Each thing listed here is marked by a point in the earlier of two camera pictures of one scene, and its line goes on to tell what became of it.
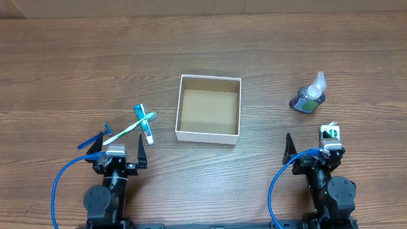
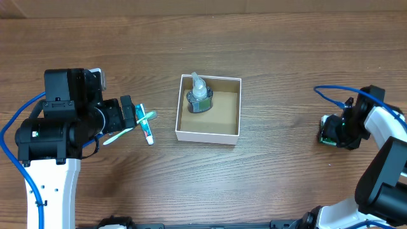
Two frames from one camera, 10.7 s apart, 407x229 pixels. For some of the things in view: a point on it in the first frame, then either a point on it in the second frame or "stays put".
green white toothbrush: x=151 y=116 stays put
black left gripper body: x=131 y=169 → x=114 y=122
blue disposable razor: x=90 y=140 stays put
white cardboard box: x=208 y=109 stays put
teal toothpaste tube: x=140 y=113 stays put
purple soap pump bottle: x=310 y=97 → x=200 y=98
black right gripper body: x=304 y=162 → x=348 y=134
